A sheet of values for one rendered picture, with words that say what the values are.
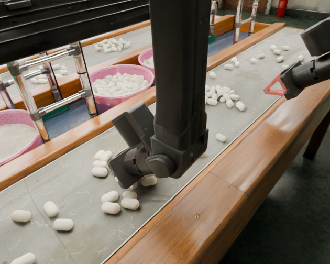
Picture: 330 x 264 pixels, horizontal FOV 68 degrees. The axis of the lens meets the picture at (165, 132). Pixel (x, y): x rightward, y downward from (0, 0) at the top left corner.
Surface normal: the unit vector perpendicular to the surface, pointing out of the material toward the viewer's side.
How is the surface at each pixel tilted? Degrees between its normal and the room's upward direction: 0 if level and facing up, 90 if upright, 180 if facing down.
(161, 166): 91
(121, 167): 49
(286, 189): 0
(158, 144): 91
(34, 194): 0
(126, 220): 0
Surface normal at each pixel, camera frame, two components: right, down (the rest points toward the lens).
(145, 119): 0.50, -0.30
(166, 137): -0.67, 0.50
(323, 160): -0.04, -0.78
